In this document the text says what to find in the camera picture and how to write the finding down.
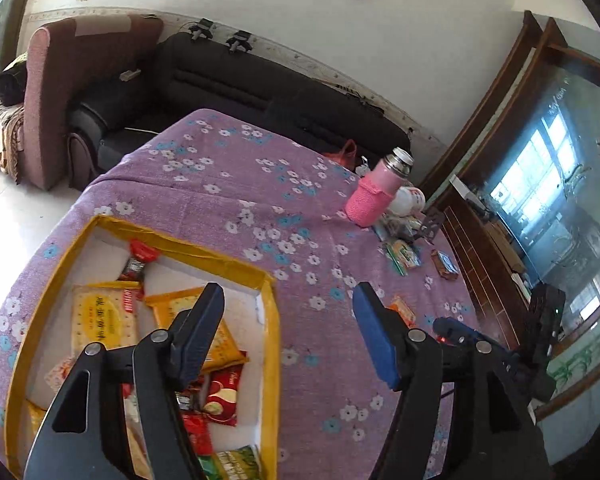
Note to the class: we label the red black coffee candy packet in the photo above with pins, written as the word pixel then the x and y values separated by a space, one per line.
pixel 140 256

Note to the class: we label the pink thermos with knit sleeve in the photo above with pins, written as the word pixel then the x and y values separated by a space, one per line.
pixel 378 188

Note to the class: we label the black leather sofa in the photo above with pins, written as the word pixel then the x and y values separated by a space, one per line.
pixel 113 117

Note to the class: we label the green pea snack packet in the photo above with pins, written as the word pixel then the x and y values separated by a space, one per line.
pixel 238 464

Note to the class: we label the white plastic cup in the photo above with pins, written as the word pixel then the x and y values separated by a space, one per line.
pixel 408 201

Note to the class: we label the red white snack packet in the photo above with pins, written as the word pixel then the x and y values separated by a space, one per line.
pixel 58 374

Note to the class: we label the orange blue biscuit packet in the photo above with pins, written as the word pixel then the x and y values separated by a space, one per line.
pixel 223 352

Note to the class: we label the maroon armchair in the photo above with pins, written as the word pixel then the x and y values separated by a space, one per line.
pixel 63 58

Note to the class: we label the dark red cookie packet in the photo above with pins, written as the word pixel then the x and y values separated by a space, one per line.
pixel 220 405

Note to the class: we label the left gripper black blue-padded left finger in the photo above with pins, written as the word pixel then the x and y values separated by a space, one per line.
pixel 83 434

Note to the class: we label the orange cracker packet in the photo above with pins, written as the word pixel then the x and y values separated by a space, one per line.
pixel 398 305

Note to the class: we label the yellow chips packet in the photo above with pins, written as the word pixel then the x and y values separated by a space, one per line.
pixel 33 417

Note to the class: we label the round biscuit green packet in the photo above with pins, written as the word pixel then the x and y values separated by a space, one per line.
pixel 402 256

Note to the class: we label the salted egg cracker packet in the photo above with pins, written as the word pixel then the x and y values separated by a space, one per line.
pixel 106 313

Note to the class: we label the clear cracker packet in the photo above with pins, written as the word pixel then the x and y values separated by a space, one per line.
pixel 135 436

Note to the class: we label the wooden glass cabinet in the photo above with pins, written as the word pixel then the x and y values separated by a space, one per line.
pixel 520 191

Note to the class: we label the black phone stand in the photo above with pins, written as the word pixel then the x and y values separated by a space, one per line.
pixel 430 225

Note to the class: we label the black bag on sofa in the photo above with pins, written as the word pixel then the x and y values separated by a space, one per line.
pixel 13 83

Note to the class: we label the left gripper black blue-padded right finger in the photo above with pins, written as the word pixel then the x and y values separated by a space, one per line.
pixel 492 434

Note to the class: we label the patterned sofa throw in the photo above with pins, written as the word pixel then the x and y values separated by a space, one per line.
pixel 11 128

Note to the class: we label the yellow-rimmed white tray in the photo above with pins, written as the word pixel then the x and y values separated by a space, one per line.
pixel 96 255

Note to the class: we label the purple floral tablecloth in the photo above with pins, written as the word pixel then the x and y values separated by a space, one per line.
pixel 216 181

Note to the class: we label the brown chocolate wrapper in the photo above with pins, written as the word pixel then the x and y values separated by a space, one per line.
pixel 445 265

